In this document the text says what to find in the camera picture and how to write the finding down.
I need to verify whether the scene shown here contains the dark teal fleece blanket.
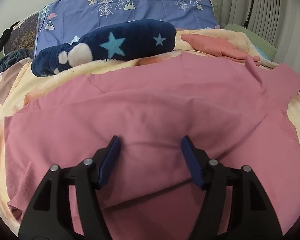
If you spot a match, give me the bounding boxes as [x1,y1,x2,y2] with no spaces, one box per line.
[0,48,28,73]

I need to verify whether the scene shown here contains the black floor lamp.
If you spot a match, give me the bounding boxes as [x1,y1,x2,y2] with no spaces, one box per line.
[243,0,255,29]

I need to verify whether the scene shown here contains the navy star fleece garment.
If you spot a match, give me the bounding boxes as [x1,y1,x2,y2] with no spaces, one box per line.
[31,19,177,77]

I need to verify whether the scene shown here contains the pink long-sleeve shirt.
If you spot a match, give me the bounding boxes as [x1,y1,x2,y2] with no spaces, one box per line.
[4,53,300,239]

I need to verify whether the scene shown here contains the black garment on headboard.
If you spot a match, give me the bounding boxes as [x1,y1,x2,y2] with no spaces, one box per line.
[0,21,20,52]

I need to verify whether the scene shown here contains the dark patterned pillow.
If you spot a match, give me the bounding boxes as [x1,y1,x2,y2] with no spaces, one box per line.
[4,12,39,59]

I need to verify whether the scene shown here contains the folded coral red garment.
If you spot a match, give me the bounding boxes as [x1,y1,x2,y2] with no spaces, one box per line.
[181,34,249,63]

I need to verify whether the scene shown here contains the green pillow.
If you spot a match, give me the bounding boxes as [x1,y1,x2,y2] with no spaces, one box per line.
[224,23,277,61]

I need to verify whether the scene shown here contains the blue tree-print pillow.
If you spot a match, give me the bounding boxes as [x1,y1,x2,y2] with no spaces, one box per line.
[34,0,220,54]

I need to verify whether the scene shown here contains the cream bear fleece blanket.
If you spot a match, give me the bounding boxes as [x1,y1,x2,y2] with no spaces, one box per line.
[0,27,300,235]

